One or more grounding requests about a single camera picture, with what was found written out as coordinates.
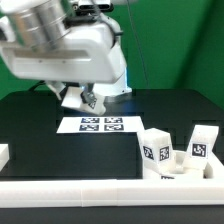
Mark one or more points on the white front fence bar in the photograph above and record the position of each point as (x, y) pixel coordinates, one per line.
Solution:
(93, 193)

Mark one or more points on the white marker sheet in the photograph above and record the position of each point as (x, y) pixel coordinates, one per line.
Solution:
(100, 124)

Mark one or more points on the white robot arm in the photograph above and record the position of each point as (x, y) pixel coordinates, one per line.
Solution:
(40, 24)

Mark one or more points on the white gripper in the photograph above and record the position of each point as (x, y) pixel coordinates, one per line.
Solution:
(85, 55)

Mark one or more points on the white left fence bar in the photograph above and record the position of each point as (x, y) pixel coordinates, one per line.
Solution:
(4, 155)

